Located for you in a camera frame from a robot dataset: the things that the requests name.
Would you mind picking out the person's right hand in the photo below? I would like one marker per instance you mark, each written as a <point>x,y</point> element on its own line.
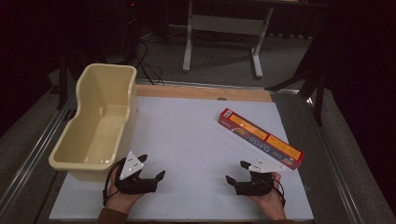
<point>274,205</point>

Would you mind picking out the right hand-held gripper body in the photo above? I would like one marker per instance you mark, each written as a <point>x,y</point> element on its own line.
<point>261,182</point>

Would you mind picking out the dark device with red light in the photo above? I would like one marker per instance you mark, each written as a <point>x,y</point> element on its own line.
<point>130,28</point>

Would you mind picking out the person's left hand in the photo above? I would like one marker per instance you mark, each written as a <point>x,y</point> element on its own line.
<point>116,200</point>

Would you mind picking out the cream plastic tub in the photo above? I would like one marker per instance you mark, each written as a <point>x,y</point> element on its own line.
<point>93,124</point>

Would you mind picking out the metal table rail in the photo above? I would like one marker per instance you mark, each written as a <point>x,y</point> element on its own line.
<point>28,161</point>
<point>336,168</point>
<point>218,86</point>

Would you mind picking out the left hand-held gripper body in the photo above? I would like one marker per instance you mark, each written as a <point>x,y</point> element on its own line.
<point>132,165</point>

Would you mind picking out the white table mat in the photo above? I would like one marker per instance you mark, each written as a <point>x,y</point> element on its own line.
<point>193,149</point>

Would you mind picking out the long red wrap box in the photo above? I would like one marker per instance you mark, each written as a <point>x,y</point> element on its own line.
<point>261,137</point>

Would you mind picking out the white metal desk frame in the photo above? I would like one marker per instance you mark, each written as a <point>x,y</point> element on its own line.
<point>224,25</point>

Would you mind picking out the black metal stand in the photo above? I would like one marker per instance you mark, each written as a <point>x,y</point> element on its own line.
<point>311,84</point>

